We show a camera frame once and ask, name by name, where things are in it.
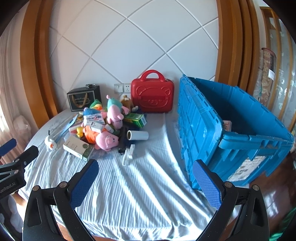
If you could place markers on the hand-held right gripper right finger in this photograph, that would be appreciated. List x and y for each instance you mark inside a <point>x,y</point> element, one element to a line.
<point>207,185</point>

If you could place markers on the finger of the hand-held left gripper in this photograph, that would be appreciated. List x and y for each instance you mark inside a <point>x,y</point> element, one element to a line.
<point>26,154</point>
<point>7,145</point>

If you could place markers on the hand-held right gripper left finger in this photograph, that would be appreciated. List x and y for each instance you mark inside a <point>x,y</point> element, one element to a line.
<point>84,183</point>

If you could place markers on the white duck plush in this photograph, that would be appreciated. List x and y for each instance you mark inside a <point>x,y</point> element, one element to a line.
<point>51,142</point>

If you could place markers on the white green medicine box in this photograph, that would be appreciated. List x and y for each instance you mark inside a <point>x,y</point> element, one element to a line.
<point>76,147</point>

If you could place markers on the pink pig plush orange dress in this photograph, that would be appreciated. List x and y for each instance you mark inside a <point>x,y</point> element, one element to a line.
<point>106,141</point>

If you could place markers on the blue plastic storage crate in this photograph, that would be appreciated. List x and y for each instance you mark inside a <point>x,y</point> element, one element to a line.
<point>201,129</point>

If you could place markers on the white paper roll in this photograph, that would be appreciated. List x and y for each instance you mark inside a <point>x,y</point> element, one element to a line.
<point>138,135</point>

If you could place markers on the clear plastic strip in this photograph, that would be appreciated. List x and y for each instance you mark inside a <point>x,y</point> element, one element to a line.
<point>125,157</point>

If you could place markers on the yellow duck toy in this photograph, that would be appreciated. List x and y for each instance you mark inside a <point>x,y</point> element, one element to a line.
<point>80,132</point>

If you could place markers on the pile of colourful plush toys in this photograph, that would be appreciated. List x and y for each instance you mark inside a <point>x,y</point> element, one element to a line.
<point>138,185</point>

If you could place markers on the small white box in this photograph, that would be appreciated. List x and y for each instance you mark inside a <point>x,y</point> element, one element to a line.
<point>96,127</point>

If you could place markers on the narrow white box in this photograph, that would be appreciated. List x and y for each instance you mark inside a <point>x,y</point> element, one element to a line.
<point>131,151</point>

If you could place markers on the dark navy cloth pouch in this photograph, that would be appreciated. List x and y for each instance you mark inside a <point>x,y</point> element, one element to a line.
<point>122,139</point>

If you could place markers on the white blue medicine box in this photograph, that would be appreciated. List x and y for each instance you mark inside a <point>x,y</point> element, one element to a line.
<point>93,119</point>

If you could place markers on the sheer curtain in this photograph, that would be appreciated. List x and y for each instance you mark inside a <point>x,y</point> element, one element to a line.
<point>11,81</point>

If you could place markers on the blue plush toy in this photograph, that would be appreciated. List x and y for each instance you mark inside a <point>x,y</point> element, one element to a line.
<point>90,111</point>

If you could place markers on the pink plush toy teal top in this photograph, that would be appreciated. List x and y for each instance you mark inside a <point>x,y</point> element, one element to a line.
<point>114,114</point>

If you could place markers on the black gift box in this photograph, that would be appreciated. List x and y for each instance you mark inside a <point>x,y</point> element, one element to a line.
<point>81,98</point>

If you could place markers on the green rainbow plush toy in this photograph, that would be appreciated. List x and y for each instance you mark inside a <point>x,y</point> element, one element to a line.
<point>97,105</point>

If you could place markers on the green patterned cloth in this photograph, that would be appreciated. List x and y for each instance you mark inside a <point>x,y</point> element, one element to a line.
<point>285,223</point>

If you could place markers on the brown bear plush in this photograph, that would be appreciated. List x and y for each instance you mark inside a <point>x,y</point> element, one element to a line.
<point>128,103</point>

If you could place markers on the red bear suitcase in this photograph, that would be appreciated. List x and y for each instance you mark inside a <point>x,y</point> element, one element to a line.
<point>152,97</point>

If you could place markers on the rolled patterned carpet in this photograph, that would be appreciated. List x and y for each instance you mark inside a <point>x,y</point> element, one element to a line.
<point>264,76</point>

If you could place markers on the frosted glass wooden partition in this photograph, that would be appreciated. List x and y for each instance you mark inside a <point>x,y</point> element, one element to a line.
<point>283,69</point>

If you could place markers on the curved wooden wall frame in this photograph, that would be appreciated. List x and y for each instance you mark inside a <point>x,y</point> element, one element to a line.
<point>233,41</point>
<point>39,58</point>

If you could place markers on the white wall socket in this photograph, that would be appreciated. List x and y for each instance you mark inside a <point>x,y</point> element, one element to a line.
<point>122,88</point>

